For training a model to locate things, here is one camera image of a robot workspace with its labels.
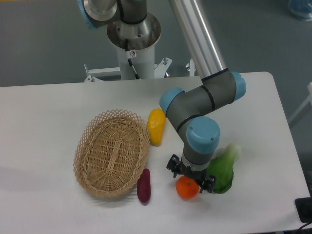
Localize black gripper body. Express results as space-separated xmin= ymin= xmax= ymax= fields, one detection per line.
xmin=179 ymin=162 xmax=207 ymax=183

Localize orange fruit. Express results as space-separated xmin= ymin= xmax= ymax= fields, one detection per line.
xmin=175 ymin=175 xmax=199 ymax=200

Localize blue bag in corner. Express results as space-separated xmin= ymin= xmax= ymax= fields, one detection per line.
xmin=288 ymin=0 xmax=312 ymax=21

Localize purple sweet potato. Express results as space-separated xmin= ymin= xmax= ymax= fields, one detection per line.
xmin=137 ymin=168 xmax=151 ymax=204

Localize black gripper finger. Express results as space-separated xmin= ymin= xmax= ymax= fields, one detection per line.
xmin=166 ymin=154 xmax=181 ymax=178
xmin=198 ymin=175 xmax=216 ymax=193

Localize black cable on pedestal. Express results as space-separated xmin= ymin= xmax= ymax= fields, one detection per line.
xmin=124 ymin=38 xmax=141 ymax=80

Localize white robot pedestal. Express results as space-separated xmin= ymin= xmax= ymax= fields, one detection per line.
xmin=84 ymin=13 xmax=173 ymax=82

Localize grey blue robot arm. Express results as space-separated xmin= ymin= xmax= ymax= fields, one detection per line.
xmin=78 ymin=0 xmax=246 ymax=192

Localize white frame at right edge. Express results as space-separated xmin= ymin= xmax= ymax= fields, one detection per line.
xmin=288 ymin=82 xmax=312 ymax=128

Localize black device at table edge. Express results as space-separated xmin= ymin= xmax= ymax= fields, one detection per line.
xmin=294 ymin=197 xmax=312 ymax=223

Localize green bok choy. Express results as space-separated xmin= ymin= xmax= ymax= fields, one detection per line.
xmin=206 ymin=144 xmax=241 ymax=194

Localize woven wicker basket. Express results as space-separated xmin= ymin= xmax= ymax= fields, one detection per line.
xmin=73 ymin=109 xmax=150 ymax=198

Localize yellow mango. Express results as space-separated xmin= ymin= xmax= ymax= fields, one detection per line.
xmin=147 ymin=108 xmax=166 ymax=146

